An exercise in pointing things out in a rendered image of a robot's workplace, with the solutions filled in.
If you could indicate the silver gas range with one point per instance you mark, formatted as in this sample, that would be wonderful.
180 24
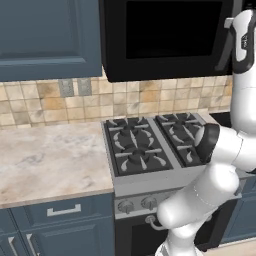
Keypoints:
140 150

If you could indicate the silver range knob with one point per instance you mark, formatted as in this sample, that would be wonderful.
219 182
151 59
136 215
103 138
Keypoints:
149 202
126 206

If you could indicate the black microwave door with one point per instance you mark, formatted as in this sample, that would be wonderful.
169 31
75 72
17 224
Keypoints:
173 30

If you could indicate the blue wall cupboard door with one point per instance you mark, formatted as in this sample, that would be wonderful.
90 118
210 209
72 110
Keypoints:
46 36

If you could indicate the grey wall socket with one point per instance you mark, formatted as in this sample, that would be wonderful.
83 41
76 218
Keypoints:
84 86

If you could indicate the blue drawer front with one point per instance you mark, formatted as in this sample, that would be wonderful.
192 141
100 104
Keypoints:
5 221
93 210

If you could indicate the black oven door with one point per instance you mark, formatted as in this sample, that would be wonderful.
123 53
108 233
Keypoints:
133 238

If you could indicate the blue base cupboard door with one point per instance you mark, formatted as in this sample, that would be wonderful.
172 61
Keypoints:
4 245
245 220
73 241

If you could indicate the black microwave oven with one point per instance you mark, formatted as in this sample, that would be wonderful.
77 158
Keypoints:
110 40

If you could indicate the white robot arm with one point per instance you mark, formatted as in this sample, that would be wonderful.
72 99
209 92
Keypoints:
213 186

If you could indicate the black box-shaped object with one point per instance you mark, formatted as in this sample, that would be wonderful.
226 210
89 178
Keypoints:
221 119

